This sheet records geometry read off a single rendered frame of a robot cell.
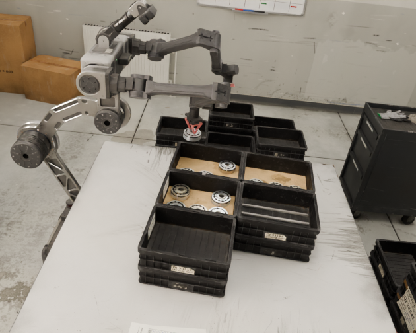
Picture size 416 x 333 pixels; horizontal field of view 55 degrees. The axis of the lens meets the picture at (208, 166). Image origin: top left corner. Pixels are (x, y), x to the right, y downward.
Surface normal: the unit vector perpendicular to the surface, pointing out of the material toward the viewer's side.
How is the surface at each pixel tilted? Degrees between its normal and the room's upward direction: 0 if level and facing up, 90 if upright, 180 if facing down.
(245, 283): 0
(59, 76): 88
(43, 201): 0
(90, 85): 90
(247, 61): 90
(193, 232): 0
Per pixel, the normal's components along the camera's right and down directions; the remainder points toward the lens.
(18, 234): 0.10, -0.82
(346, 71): -0.04, 0.57
